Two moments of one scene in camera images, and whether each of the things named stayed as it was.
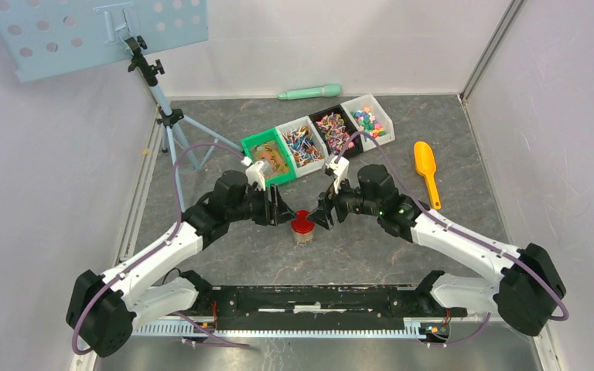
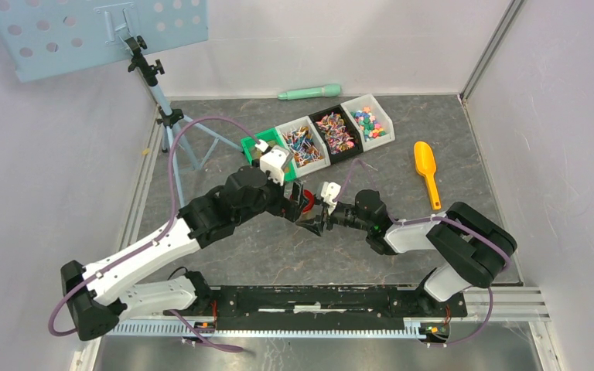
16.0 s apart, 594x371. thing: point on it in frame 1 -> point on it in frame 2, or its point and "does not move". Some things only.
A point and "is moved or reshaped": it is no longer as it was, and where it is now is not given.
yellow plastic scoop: [425, 166] does not move
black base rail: [318, 308] does not move
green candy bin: [267, 147] does not move
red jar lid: [302, 225] is moved or reshaped
